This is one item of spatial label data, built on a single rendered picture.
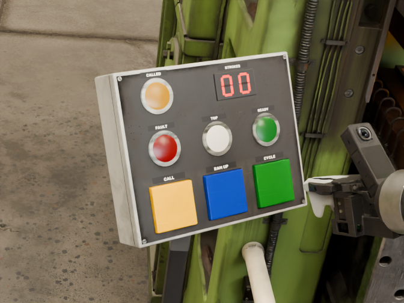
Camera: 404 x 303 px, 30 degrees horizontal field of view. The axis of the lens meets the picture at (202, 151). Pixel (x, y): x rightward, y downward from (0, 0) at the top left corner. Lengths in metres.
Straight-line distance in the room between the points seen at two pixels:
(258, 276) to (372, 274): 0.25
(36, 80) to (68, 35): 0.62
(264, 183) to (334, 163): 0.42
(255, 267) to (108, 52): 2.65
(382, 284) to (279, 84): 0.54
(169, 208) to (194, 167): 0.08
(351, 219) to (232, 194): 0.24
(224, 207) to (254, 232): 0.50
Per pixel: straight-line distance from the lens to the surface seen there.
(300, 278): 1.88
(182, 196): 1.23
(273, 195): 1.32
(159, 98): 1.21
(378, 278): 1.66
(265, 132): 1.31
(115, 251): 2.73
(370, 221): 1.12
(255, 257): 1.74
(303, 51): 1.52
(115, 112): 1.20
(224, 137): 1.27
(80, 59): 4.09
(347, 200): 1.12
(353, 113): 1.65
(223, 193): 1.26
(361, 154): 1.11
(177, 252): 1.47
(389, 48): 1.99
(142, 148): 1.20
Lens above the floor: 1.71
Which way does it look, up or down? 31 degrees down
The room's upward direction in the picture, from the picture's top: 8 degrees clockwise
